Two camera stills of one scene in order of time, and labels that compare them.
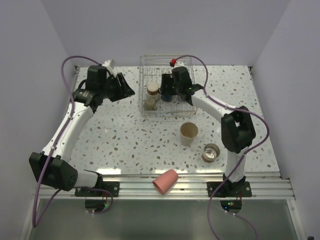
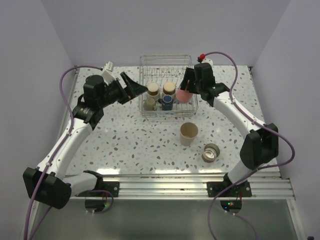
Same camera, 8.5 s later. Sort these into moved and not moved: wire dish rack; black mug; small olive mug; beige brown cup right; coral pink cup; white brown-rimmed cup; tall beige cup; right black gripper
Moved: black mug; coral pink cup; right black gripper
Not moved: white brown-rimmed cup; beige brown cup right; tall beige cup; wire dish rack; small olive mug
